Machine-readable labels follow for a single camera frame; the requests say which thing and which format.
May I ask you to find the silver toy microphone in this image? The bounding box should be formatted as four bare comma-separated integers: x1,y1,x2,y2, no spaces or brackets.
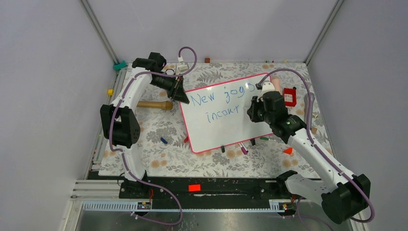
304,92,315,126

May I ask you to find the pink framed whiteboard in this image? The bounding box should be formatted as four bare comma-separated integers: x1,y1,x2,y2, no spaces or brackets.
180,73,272,153

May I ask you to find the blue marker cap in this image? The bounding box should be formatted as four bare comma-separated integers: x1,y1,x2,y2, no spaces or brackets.
160,137,168,144

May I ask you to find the wooden small cube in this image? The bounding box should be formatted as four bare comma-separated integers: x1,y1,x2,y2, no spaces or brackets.
310,127,318,135

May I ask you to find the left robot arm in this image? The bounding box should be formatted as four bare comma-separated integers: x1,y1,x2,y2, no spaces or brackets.
100,52,191,198

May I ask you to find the teal corner clamp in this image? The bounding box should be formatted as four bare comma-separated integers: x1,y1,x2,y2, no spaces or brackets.
113,61,127,71

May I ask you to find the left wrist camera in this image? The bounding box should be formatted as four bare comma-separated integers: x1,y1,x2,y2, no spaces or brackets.
176,56,189,75

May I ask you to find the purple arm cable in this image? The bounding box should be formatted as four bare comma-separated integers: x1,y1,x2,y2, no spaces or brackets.
108,46,198,226
255,68,376,230

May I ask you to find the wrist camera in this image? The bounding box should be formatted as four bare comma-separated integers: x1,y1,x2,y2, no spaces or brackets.
258,81,275,97
176,56,189,75

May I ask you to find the red triangular block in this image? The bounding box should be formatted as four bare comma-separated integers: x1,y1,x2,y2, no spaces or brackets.
282,147,293,155

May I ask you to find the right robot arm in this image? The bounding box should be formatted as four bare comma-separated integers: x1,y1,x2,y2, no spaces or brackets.
247,91,375,224

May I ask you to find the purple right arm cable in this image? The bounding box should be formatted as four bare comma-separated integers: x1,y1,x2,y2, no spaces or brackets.
255,68,376,230

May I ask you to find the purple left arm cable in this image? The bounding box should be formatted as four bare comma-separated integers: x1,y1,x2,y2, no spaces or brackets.
108,46,198,226

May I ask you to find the floral patterned table mat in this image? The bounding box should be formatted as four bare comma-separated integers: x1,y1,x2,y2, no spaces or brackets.
136,63,318,178

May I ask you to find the gold toy microphone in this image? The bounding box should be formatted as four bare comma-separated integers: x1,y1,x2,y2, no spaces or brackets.
137,101,173,111

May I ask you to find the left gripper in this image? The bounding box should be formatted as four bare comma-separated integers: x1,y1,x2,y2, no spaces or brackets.
151,73,190,103

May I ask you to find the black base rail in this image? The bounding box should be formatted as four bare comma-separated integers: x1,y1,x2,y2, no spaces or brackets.
87,171,299,200

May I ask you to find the magenta capped marker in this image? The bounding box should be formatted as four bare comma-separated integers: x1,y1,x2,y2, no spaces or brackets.
240,146,248,155

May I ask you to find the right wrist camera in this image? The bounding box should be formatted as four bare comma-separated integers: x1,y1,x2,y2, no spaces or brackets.
258,81,275,97

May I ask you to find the red small box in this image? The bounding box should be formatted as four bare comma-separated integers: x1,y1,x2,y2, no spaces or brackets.
282,87,297,107

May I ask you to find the peach toy microphone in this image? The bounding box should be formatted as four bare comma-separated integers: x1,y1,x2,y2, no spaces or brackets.
271,75,282,94

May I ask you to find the yellow small cube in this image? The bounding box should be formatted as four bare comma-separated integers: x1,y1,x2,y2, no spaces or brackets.
107,89,114,96

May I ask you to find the red tape label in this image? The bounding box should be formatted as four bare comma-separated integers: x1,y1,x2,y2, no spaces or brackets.
188,184,201,192

